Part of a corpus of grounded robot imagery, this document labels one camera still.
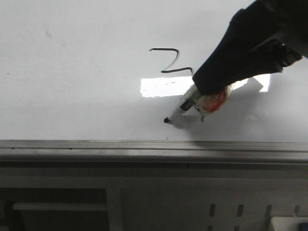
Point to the black marker gripper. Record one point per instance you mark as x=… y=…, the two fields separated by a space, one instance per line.
x=260 y=39

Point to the taped black whiteboard marker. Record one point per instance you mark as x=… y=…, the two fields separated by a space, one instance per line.
x=204 y=104

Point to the white box with dark item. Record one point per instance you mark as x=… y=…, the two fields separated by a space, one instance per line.
x=286 y=223

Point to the white perforated metal panel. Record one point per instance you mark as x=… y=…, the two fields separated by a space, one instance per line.
x=151 y=198

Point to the white whiteboard with aluminium frame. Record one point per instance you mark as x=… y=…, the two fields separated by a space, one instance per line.
x=80 y=80

